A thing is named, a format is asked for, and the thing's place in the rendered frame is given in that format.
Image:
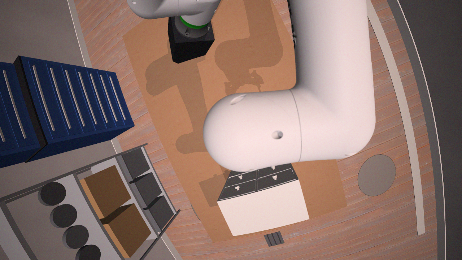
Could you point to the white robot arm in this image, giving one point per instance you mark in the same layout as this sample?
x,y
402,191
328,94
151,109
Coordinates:
x,y
328,114

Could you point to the white chest of drawers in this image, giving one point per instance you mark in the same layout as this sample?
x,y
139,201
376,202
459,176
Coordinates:
x,y
265,209

